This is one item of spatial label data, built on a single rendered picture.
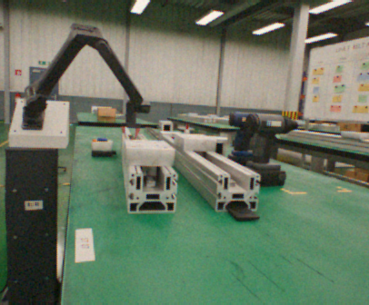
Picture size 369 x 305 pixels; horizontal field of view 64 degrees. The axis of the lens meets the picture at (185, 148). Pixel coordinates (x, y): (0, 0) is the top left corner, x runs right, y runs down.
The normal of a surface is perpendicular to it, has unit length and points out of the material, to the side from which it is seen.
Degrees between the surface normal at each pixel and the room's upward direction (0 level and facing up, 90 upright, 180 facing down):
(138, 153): 90
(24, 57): 90
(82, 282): 0
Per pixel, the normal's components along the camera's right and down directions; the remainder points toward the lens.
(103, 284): 0.07, -0.99
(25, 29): 0.34, 0.15
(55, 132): 0.25, -0.63
